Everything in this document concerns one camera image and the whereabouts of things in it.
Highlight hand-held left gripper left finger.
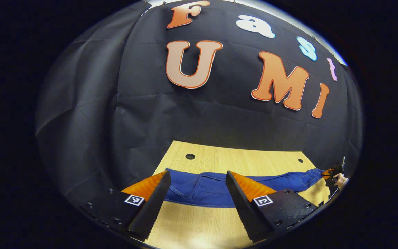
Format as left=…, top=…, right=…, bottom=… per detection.
left=81, top=170, right=172, bottom=242

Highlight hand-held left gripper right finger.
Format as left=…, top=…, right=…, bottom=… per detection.
left=225, top=170, right=319, bottom=243

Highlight blue denim jeans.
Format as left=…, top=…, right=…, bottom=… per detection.
left=164, top=167, right=326, bottom=208

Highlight black backdrop cloth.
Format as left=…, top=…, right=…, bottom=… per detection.
left=35, top=0, right=364, bottom=209

